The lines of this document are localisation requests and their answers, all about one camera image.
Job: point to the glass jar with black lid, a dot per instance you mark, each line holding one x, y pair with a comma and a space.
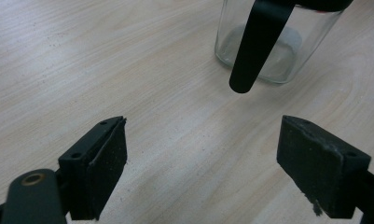
288, 46

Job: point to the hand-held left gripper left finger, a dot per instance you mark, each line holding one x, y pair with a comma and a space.
96, 174

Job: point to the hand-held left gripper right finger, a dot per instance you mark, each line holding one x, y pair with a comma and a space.
318, 165

